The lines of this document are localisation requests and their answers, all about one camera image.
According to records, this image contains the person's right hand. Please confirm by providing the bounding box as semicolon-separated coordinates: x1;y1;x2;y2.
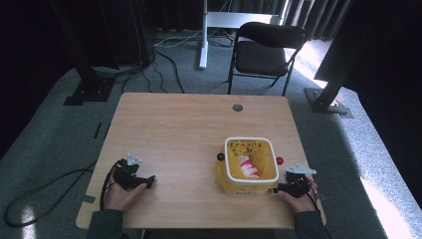
278;175;318;214

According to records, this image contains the white bin ring with knobs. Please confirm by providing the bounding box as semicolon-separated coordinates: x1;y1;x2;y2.
216;136;285;186

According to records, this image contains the thin black floor cable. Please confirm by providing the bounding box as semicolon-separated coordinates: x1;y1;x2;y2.
152;49;186;95

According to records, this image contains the black folding chair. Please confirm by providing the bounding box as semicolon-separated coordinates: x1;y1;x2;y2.
227;21;307;98

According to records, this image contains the white floor cable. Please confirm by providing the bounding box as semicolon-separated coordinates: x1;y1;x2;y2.
153;29;204;48

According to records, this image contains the red and white crumpled wrapper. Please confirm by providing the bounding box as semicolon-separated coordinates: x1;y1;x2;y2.
237;154;262;180

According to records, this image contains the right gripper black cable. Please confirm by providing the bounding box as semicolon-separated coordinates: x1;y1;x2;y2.
297;180;333;239

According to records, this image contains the long black floor cable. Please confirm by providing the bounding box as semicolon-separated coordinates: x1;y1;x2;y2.
3;160;99;229

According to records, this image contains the black metal stand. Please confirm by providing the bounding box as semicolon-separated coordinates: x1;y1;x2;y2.
49;0;115;107
304;49;366;120

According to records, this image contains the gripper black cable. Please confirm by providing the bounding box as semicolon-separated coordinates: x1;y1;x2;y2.
297;180;333;239
100;159;121;211

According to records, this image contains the person's left hand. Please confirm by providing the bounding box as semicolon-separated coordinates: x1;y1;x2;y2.
105;175;148;212

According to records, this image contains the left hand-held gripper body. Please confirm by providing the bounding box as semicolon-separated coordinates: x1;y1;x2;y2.
112;152;147;192

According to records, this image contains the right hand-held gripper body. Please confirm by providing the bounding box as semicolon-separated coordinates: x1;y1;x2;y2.
280;162;317;199

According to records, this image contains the white desk frame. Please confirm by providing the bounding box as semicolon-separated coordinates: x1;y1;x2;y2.
198;0;290;70

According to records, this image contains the yellow toy pot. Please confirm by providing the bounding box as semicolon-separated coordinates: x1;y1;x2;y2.
215;138;281;195

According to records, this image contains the grey curtain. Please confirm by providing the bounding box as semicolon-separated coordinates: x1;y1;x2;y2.
228;0;353;42

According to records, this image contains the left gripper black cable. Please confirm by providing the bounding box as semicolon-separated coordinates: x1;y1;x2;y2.
100;159;121;211

